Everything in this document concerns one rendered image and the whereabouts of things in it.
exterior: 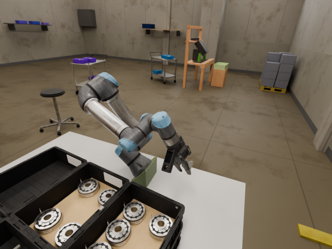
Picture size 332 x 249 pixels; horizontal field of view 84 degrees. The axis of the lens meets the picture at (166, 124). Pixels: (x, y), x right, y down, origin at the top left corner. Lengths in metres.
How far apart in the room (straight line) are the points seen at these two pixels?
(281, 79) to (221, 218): 5.93
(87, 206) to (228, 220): 0.74
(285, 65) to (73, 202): 6.39
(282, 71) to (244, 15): 3.56
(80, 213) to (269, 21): 9.10
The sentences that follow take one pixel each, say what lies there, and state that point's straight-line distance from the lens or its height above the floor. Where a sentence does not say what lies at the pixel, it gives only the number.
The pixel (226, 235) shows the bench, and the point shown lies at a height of 0.70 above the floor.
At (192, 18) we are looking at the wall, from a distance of 9.74.
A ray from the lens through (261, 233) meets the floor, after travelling 2.13.
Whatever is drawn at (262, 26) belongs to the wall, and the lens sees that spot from 9.36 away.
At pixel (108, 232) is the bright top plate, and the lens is 0.91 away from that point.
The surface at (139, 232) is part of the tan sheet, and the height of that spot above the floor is 0.83.
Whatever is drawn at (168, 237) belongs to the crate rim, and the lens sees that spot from 0.80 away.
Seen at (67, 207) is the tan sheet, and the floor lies 0.83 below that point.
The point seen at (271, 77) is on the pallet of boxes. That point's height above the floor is 0.42.
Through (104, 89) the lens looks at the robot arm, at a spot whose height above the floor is 1.30.
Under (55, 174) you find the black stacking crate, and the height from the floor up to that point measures 0.83.
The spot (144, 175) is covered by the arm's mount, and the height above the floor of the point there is 0.81.
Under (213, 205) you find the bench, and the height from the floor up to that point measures 0.70.
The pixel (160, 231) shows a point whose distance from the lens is 0.89.
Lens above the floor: 1.61
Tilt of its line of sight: 27 degrees down
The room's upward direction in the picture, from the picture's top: 2 degrees clockwise
